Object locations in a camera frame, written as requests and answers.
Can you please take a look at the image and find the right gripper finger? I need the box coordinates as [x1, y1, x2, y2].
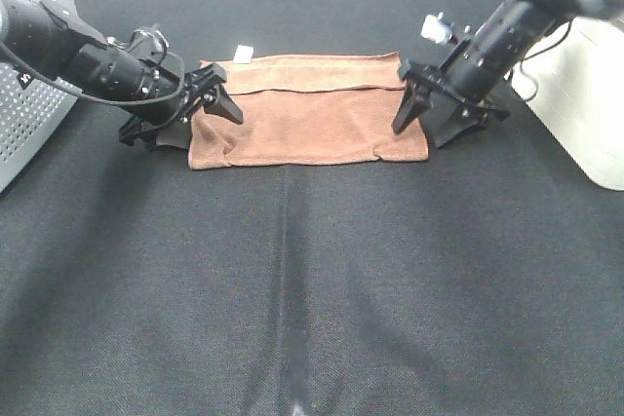
[391, 80, 431, 134]
[432, 95, 489, 148]

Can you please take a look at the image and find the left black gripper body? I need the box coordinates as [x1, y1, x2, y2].
[119, 67, 219, 146]

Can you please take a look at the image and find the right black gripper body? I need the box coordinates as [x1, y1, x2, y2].
[399, 59, 511, 121]

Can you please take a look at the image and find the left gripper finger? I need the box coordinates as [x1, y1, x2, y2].
[204, 87, 244, 125]
[145, 121, 190, 150]

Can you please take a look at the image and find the brown microfiber towel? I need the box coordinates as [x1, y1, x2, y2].
[188, 52, 429, 170]

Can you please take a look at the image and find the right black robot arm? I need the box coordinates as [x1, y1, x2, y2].
[392, 0, 623, 147]

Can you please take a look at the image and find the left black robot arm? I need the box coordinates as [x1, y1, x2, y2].
[1, 0, 244, 149]

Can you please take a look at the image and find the white plastic storage bin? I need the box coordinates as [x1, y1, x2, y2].
[512, 13, 623, 191]

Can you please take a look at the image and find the grey perforated plastic basket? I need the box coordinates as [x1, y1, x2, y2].
[1, 0, 76, 189]

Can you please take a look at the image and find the black table mat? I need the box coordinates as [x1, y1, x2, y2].
[1, 0, 623, 415]

